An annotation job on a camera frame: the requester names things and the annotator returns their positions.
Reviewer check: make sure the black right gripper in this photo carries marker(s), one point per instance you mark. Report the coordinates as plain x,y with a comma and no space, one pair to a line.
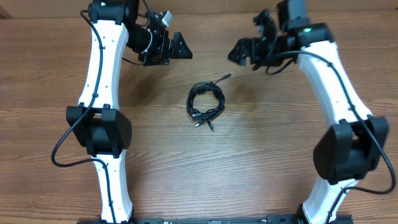
254,49

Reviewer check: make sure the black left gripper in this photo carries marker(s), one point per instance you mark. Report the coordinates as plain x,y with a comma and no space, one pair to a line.
163,51

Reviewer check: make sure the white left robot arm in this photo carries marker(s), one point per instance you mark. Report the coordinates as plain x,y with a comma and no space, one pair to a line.
96,121

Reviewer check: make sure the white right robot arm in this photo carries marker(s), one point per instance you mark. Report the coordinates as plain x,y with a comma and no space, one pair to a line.
353,143

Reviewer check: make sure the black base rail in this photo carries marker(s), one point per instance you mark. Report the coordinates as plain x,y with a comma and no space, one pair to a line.
214,221

